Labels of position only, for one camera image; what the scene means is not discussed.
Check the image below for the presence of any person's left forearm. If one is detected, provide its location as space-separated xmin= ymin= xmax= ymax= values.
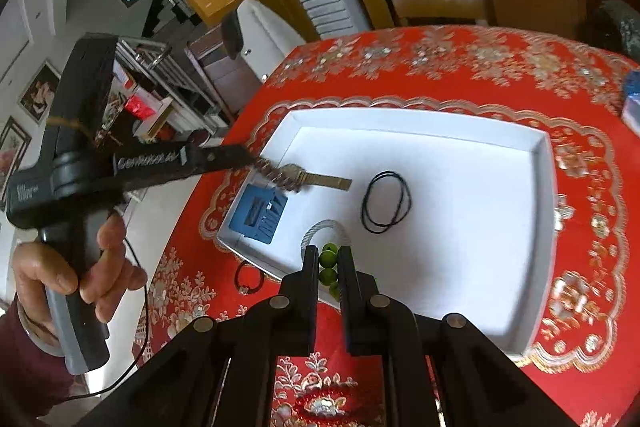
xmin=0 ymin=302 xmax=96 ymax=427

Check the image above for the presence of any blue jewelry card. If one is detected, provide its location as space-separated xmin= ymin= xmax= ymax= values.
xmin=229 ymin=183 xmax=288 ymax=244

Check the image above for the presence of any person's left hand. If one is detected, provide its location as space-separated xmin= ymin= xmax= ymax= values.
xmin=11 ymin=212 xmax=148 ymax=333

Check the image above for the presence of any gold wristwatch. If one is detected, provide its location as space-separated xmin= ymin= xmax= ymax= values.
xmin=252 ymin=159 xmax=353 ymax=194

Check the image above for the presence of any black cable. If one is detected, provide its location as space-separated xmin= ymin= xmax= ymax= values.
xmin=62 ymin=234 xmax=151 ymax=403

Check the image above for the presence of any framed wall picture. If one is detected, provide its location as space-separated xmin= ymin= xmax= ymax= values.
xmin=0 ymin=117 xmax=33 ymax=192
xmin=17 ymin=61 xmax=63 ymax=125

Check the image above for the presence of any green bead bracelet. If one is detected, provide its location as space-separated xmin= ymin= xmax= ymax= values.
xmin=317 ymin=243 xmax=346 ymax=300

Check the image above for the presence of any white braided cord ring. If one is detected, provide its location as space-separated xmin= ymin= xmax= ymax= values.
xmin=300 ymin=219 xmax=351 ymax=258

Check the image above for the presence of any dark wooden chair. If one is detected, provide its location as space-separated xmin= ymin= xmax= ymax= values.
xmin=185 ymin=24 xmax=266 ymax=122

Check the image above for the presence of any black hair tie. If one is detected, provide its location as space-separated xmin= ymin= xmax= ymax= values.
xmin=235 ymin=259 xmax=268 ymax=297

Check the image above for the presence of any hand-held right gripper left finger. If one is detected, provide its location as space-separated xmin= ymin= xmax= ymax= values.
xmin=85 ymin=245 xmax=321 ymax=427

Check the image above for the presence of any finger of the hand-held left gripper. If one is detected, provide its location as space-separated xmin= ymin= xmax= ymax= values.
xmin=185 ymin=142 xmax=261 ymax=180

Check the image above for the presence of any red floral tablecloth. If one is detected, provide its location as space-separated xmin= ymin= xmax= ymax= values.
xmin=131 ymin=24 xmax=640 ymax=427

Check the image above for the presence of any red paper bag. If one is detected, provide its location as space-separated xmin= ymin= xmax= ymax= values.
xmin=122 ymin=97 xmax=156 ymax=120

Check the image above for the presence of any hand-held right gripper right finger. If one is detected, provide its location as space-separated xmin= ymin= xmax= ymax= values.
xmin=337 ymin=245 xmax=581 ymax=427

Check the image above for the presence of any thin black cord loop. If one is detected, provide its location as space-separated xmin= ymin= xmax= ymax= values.
xmin=361 ymin=171 xmax=412 ymax=235

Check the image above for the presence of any blue and white packet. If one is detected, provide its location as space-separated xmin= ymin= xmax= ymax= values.
xmin=620 ymin=69 xmax=640 ymax=132

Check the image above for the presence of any white rectangular tray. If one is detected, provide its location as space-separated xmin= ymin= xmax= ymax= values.
xmin=216 ymin=107 xmax=558 ymax=355

